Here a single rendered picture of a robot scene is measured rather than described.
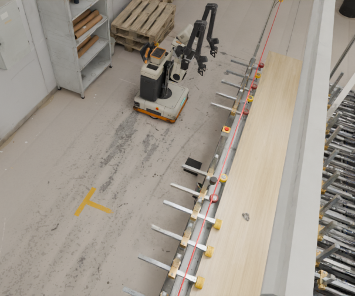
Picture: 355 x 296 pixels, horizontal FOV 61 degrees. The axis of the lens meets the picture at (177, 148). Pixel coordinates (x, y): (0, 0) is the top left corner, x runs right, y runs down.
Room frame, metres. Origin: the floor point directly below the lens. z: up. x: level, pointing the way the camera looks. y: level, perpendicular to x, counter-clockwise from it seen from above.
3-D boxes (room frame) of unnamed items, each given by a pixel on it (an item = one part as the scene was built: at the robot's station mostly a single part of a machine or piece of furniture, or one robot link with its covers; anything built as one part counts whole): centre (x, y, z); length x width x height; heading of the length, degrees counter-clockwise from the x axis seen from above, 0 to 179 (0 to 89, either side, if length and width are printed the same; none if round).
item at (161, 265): (0.71, -0.11, 0.95); 0.50 x 0.04 x 0.04; 77
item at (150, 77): (3.40, 0.45, 0.59); 0.55 x 0.34 x 0.83; 167
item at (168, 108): (3.38, 0.36, 0.16); 0.67 x 0.64 x 0.25; 77
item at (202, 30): (3.07, -0.04, 1.40); 0.11 x 0.06 x 0.43; 168
